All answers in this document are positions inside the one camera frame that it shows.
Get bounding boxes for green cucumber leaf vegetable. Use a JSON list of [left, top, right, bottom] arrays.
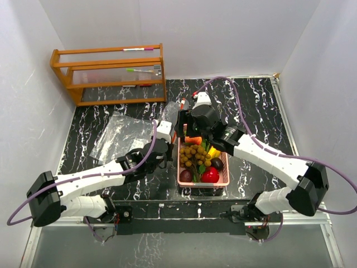
[[192, 139, 209, 183]]

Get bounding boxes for purple passion fruit front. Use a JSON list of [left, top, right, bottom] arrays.
[[179, 169, 193, 183]]

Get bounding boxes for pink white marker pen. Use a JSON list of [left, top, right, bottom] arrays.
[[122, 47, 154, 51]]

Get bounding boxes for longan bunch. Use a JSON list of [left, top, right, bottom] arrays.
[[178, 145, 211, 168]]

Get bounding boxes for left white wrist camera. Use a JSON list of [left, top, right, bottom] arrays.
[[155, 120, 173, 143]]

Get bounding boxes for dark mangosteen right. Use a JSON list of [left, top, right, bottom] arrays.
[[210, 157, 224, 171]]

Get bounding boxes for orange peach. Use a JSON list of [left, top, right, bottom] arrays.
[[185, 136, 202, 145]]

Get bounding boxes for pink plastic basket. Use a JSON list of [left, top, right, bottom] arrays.
[[177, 136, 230, 189]]

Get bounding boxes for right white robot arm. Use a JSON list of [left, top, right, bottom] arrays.
[[175, 104, 329, 222]]

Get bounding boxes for red apple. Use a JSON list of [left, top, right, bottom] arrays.
[[201, 166, 220, 183]]

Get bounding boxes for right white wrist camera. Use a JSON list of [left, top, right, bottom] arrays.
[[193, 92, 211, 109]]

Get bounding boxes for green marker pen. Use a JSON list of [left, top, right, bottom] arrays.
[[126, 68, 155, 73]]

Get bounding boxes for spare clear zip bags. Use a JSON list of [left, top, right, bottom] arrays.
[[90, 112, 153, 165]]

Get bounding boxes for wooden shelf rack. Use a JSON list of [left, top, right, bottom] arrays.
[[50, 44, 167, 107]]

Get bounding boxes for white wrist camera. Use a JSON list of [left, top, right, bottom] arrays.
[[155, 120, 173, 143], [193, 92, 211, 109]]

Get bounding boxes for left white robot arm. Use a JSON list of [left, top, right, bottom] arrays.
[[26, 138, 173, 227]]

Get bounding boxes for yellow bananas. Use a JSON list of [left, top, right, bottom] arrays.
[[208, 146, 221, 159]]

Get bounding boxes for clear zip bag orange zipper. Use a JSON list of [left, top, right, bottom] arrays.
[[158, 98, 190, 126]]

